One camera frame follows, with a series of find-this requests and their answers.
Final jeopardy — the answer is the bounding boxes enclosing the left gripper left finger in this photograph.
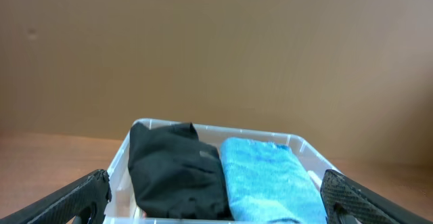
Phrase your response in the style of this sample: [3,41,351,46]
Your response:
[1,169,112,224]

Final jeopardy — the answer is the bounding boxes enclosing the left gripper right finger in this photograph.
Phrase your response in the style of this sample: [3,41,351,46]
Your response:
[320,169,432,224]

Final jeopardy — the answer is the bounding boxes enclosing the blue denim cloth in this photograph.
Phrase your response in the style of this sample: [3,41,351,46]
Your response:
[221,137,326,223]

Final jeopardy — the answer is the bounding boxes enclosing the black cloth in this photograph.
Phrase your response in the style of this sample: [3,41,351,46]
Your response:
[128,122,233,220]

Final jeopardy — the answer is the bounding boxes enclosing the clear plastic storage container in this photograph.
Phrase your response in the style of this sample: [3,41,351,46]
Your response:
[104,124,337,224]

